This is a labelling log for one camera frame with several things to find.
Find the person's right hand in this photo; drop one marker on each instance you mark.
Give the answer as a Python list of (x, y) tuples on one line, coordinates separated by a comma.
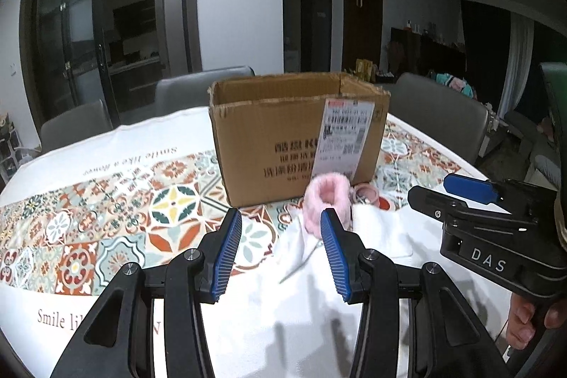
[(522, 322)]

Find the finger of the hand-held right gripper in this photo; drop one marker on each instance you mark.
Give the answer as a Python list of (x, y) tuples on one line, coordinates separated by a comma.
[(432, 203), (469, 187)]

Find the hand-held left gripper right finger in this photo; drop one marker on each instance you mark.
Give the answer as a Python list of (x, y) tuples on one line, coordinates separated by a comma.
[(336, 260)]

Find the grey dining chair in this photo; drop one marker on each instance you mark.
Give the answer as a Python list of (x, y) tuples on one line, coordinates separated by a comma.
[(75, 125), (186, 92), (438, 112)]

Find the pink fluffy wristband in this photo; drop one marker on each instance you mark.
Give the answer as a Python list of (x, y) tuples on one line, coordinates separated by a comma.
[(314, 207)]

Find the white curtain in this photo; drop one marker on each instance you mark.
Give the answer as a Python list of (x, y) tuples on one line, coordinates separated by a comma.
[(516, 63)]

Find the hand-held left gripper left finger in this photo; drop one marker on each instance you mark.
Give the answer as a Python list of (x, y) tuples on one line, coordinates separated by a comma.
[(228, 256)]

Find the white cloth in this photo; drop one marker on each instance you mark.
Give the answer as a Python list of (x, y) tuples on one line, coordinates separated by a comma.
[(381, 232)]

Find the cluttered storage rack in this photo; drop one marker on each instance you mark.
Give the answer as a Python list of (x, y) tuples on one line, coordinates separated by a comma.
[(9, 147)]

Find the colourful clothing pile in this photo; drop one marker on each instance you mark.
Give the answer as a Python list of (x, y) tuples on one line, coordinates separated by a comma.
[(456, 83)]

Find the silver refrigerator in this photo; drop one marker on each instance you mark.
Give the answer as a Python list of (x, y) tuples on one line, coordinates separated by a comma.
[(170, 10)]

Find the dark sideboard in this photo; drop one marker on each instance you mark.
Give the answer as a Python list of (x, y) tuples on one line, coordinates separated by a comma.
[(429, 54)]

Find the pink tape roll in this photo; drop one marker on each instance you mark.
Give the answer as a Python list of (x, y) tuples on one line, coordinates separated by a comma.
[(366, 194)]

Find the dark glass sliding door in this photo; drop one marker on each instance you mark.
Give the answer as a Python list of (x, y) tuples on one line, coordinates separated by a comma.
[(79, 23)]

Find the brown cardboard box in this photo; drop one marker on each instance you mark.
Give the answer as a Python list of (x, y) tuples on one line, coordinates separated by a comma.
[(274, 143)]

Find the yellow snack bags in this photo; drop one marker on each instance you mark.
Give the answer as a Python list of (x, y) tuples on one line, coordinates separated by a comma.
[(365, 69)]

